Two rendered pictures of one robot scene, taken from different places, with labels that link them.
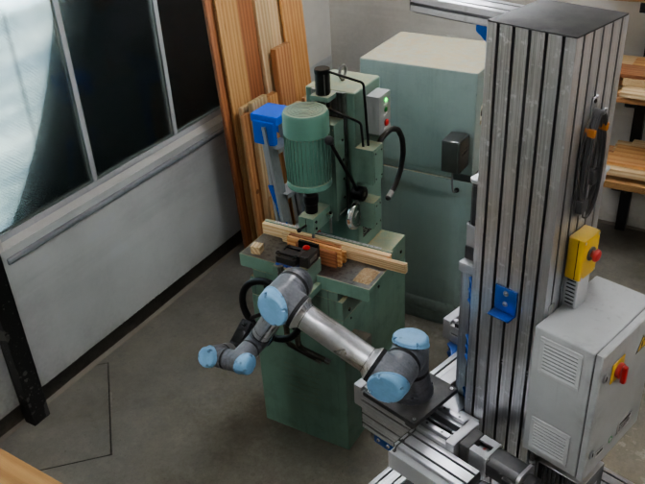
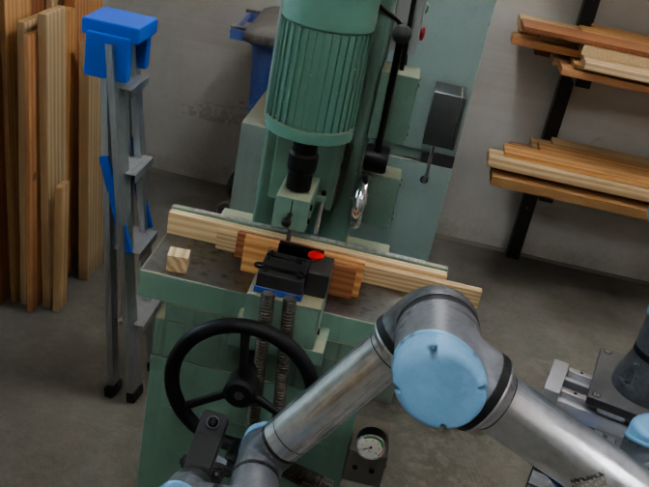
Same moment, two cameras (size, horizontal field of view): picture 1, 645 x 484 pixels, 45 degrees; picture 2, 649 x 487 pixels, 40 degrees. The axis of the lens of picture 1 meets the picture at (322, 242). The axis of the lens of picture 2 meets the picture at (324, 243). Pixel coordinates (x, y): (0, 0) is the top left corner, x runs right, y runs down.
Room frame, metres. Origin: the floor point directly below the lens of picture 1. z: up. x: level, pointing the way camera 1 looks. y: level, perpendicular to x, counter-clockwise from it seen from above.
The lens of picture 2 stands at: (1.23, 0.77, 1.78)
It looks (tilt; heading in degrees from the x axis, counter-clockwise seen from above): 26 degrees down; 331
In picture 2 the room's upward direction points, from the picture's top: 11 degrees clockwise
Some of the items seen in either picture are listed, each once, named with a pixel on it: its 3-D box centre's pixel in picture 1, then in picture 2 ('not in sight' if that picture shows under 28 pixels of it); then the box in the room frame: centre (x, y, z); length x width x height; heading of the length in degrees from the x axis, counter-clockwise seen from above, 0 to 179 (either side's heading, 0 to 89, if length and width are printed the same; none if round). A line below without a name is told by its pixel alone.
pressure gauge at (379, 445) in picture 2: not in sight; (370, 445); (2.40, -0.07, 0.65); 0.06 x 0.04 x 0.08; 58
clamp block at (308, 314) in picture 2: (297, 271); (286, 304); (2.54, 0.10, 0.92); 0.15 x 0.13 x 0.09; 58
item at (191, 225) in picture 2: (324, 243); (305, 251); (2.72, -0.01, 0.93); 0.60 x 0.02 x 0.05; 58
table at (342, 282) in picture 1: (309, 270); (291, 302); (2.61, 0.06, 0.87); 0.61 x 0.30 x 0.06; 58
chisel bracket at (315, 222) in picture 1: (315, 219); (296, 204); (2.74, 0.02, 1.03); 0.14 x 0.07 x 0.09; 148
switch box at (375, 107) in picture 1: (378, 111); (409, 12); (2.92, -0.25, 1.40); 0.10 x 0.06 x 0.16; 148
